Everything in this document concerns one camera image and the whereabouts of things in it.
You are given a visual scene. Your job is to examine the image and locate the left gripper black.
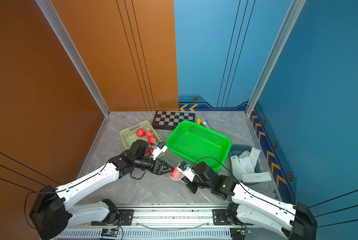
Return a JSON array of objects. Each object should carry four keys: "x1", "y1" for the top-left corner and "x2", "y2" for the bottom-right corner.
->
[{"x1": 135, "y1": 157, "x2": 175, "y2": 176}]

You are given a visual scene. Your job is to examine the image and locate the black white checkerboard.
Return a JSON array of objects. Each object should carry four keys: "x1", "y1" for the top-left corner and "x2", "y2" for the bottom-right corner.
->
[{"x1": 152, "y1": 111, "x2": 195, "y2": 131}]

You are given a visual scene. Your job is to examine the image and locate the small right circuit board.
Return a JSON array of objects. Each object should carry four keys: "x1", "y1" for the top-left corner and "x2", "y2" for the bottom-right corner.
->
[{"x1": 230, "y1": 228, "x2": 252, "y2": 240}]

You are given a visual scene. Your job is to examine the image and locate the bare red apple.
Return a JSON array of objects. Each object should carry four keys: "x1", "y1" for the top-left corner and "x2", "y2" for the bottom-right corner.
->
[
  {"x1": 136, "y1": 128, "x2": 145, "y2": 138},
  {"x1": 146, "y1": 149, "x2": 154, "y2": 157},
  {"x1": 145, "y1": 130, "x2": 155, "y2": 138},
  {"x1": 148, "y1": 136, "x2": 157, "y2": 145}
]

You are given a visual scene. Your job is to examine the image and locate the green circuit board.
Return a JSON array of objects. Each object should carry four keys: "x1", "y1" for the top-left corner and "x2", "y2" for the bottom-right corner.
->
[{"x1": 100, "y1": 228, "x2": 120, "y2": 240}]

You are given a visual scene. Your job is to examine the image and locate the left aluminium corner post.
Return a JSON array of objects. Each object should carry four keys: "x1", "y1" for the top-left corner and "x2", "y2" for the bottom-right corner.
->
[{"x1": 36, "y1": 0, "x2": 110, "y2": 118}]

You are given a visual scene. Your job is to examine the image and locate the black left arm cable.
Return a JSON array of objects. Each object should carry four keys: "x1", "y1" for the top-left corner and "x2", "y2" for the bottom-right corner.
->
[{"x1": 23, "y1": 160, "x2": 126, "y2": 223}]

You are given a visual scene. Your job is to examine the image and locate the bright green plastic basket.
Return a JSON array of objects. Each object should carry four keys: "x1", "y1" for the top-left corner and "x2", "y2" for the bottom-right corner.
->
[{"x1": 166, "y1": 121, "x2": 232, "y2": 172}]

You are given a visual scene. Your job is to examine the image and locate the dark teal plastic tray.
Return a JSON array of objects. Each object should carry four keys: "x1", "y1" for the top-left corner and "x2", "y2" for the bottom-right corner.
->
[{"x1": 228, "y1": 144, "x2": 263, "y2": 181}]

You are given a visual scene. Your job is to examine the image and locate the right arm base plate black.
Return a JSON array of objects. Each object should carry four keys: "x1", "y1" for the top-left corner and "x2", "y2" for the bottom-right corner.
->
[{"x1": 212, "y1": 202, "x2": 254, "y2": 226}]

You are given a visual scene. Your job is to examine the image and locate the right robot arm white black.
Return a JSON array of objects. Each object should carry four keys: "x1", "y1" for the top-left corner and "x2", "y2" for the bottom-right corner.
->
[{"x1": 178, "y1": 162, "x2": 318, "y2": 240}]

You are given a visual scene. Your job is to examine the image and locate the pale green plastic basket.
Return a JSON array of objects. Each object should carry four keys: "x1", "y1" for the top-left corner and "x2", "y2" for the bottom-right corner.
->
[{"x1": 120, "y1": 121, "x2": 162, "y2": 150}]

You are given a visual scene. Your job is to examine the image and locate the grey cylinder yellow tip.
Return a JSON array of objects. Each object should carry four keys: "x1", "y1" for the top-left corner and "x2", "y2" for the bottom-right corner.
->
[{"x1": 196, "y1": 119, "x2": 211, "y2": 129}]

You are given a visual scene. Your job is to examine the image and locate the right aluminium corner post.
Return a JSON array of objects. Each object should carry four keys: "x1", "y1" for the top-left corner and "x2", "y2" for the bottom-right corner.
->
[{"x1": 245, "y1": 0, "x2": 306, "y2": 117}]

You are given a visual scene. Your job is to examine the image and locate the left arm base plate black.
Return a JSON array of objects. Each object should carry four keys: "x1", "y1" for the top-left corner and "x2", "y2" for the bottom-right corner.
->
[{"x1": 91, "y1": 199, "x2": 134, "y2": 226}]

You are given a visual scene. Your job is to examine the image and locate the aluminium front rail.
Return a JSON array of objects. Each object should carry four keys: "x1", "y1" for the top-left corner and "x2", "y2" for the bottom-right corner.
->
[{"x1": 55, "y1": 206, "x2": 286, "y2": 240}]

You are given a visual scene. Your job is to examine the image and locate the white foam net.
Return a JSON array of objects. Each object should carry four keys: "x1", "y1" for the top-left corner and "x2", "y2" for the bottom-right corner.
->
[
  {"x1": 239, "y1": 150, "x2": 250, "y2": 158},
  {"x1": 241, "y1": 172, "x2": 273, "y2": 184},
  {"x1": 230, "y1": 156, "x2": 244, "y2": 182},
  {"x1": 249, "y1": 147, "x2": 261, "y2": 169},
  {"x1": 239, "y1": 157, "x2": 255, "y2": 175}
]

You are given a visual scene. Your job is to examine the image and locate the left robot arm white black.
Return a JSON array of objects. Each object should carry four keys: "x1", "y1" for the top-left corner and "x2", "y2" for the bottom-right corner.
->
[{"x1": 29, "y1": 140, "x2": 174, "y2": 240}]

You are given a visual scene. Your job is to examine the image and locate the aluminium corner post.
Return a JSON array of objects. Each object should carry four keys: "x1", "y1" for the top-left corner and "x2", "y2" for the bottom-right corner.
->
[
  {"x1": 36, "y1": 0, "x2": 110, "y2": 118},
  {"x1": 245, "y1": 0, "x2": 306, "y2": 117}
]

